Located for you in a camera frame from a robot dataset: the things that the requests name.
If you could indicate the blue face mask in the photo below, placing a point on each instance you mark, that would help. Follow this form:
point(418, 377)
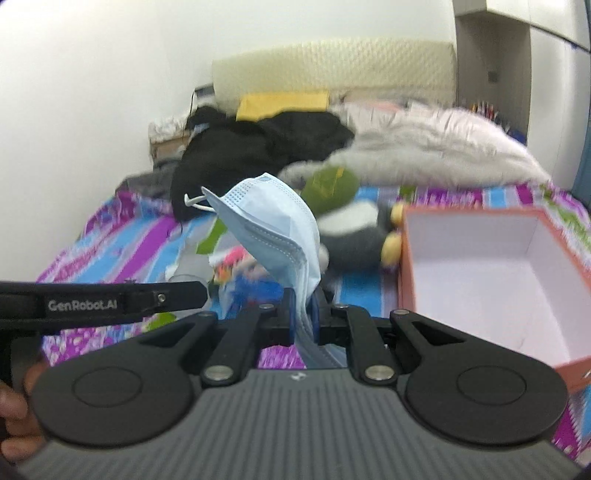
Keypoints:
point(268, 217)

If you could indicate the grey white penguin plush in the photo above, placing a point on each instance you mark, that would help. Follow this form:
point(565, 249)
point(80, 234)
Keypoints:
point(351, 240)

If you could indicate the orange cardboard box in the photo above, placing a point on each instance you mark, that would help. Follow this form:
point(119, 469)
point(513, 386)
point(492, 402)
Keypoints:
point(485, 277)

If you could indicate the white crumpled cloth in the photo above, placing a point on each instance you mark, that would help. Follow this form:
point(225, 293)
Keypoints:
point(166, 124)

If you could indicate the grey cloth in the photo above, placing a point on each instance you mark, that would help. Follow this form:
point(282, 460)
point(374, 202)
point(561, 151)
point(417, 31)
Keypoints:
point(147, 180)

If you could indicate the grey white quilt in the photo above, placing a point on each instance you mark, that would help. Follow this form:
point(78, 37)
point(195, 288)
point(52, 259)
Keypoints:
point(438, 138)

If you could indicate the long green plush stick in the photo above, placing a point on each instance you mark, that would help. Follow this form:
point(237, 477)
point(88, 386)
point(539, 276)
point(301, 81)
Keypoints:
point(330, 184)

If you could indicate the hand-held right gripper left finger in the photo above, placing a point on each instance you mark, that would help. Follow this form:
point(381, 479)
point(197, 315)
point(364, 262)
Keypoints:
point(285, 323)

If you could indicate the black wall charger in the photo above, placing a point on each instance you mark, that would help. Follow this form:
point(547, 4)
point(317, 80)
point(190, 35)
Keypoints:
point(204, 91)

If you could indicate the cream padded headboard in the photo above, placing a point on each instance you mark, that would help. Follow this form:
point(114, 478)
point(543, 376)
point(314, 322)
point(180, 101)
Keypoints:
point(332, 64)

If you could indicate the blue curtain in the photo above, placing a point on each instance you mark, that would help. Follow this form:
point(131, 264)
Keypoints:
point(582, 170)

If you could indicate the purple blue floral bedsheet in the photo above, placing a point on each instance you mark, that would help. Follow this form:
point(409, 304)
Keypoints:
point(138, 249)

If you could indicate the brown cardboard box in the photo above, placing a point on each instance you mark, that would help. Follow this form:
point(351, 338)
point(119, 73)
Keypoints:
point(166, 147)

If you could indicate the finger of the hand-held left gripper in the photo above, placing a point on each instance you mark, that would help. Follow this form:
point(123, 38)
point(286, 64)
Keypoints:
point(92, 304)

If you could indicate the pink cloth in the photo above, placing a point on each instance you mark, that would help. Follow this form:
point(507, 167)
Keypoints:
point(374, 104)

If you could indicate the yellow cloth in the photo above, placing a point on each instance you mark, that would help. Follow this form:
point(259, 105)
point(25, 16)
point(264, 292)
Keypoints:
point(281, 105)

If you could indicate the person's left hand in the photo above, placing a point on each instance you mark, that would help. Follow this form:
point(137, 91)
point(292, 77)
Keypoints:
point(18, 424)

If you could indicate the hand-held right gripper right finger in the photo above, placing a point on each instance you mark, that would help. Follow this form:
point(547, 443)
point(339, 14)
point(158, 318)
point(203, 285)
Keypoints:
point(323, 323)

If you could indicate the black clothing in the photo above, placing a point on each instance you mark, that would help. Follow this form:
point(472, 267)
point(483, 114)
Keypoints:
point(231, 152)

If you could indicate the pink toy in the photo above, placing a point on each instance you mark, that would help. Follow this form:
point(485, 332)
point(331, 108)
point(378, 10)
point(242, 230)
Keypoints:
point(231, 259)

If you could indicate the blue snack packet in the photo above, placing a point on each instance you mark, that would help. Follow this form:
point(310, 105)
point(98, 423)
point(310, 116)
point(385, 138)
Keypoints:
point(249, 286)

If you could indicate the row of colourful items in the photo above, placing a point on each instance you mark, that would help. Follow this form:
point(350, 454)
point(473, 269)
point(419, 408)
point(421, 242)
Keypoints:
point(485, 110)

